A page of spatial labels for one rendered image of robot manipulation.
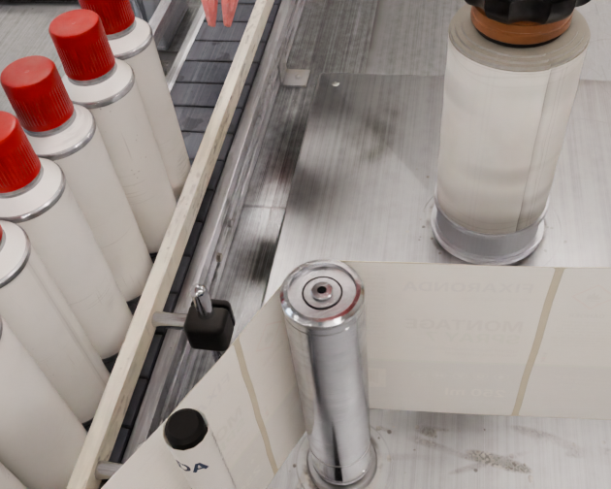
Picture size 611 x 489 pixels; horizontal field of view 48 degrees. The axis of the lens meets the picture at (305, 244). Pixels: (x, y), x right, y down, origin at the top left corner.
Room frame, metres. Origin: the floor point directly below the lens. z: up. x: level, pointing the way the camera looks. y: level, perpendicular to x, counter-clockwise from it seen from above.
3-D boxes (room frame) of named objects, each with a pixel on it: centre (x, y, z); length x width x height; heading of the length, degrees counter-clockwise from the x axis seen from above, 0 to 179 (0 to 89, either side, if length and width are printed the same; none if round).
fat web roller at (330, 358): (0.18, 0.00, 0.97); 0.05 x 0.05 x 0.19
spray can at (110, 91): (0.41, 0.13, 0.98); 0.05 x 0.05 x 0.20
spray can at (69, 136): (0.36, 0.15, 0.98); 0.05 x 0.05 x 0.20
